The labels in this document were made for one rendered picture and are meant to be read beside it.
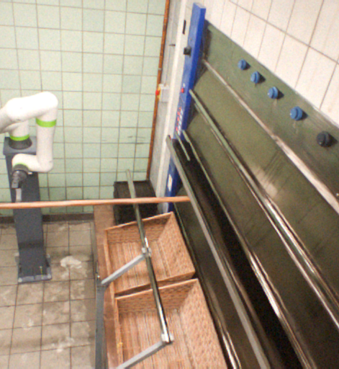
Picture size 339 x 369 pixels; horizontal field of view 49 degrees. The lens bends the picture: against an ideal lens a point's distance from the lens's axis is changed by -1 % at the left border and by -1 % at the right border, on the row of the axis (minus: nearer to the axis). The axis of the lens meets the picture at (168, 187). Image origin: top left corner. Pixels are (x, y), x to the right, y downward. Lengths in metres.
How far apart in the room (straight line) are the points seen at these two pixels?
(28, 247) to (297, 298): 2.20
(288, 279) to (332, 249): 0.27
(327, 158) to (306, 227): 0.22
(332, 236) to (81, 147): 2.53
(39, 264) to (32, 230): 0.37
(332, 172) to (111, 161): 2.51
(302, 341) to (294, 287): 0.17
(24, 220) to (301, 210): 2.10
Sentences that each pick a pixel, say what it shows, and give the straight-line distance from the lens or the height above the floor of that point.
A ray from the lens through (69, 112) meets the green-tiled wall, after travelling 3.19.
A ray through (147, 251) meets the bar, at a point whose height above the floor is 1.17.
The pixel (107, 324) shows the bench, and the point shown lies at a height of 0.58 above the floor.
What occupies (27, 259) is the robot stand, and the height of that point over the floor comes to 0.22.
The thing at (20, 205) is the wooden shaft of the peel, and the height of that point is 1.20.
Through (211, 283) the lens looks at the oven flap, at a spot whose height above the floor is 0.98.
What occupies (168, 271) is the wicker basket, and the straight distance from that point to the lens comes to 2.58.
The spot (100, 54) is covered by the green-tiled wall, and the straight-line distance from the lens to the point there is 3.03.
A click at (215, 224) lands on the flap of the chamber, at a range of 1.72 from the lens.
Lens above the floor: 2.49
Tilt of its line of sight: 35 degrees down
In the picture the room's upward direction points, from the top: 9 degrees clockwise
